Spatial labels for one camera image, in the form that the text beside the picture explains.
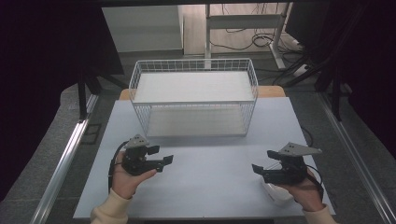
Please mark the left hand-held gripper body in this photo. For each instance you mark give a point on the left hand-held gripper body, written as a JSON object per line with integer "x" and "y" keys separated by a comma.
{"x": 134, "y": 157}

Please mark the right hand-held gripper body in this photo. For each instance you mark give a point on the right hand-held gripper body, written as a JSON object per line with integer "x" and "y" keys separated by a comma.
{"x": 291, "y": 169}

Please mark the wooden table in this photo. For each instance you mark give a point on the wooden table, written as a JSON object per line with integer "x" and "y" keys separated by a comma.
{"x": 271, "y": 91}

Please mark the person's left hand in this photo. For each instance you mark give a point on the person's left hand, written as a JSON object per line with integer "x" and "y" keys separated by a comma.
{"x": 124, "y": 182}

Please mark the white plastic object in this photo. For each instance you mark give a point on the white plastic object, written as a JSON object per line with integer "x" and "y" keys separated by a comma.
{"x": 275, "y": 193}

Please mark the white power strip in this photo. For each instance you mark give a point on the white power strip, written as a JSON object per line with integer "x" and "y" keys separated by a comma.
{"x": 301, "y": 70}

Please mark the aluminium floor rail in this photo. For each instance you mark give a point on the aluminium floor rail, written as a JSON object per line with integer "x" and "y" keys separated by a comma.
{"x": 355, "y": 155}
{"x": 67, "y": 155}

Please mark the black metal stand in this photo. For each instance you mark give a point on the black metal stand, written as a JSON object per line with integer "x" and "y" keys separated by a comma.
{"x": 335, "y": 93}
{"x": 82, "y": 96}

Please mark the person's right hand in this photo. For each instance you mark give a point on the person's right hand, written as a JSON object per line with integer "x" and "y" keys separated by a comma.
{"x": 306, "y": 193}

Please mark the dark curtain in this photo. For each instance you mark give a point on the dark curtain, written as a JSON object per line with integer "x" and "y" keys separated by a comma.
{"x": 37, "y": 77}
{"x": 370, "y": 62}

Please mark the white panel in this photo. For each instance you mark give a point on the white panel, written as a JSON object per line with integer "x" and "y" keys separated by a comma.
{"x": 143, "y": 29}

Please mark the black floor plate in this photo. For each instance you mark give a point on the black floor plate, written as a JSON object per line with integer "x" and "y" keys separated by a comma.
{"x": 92, "y": 133}

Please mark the white metal desk frame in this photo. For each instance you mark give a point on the white metal desk frame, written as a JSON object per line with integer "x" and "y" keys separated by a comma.
{"x": 243, "y": 21}

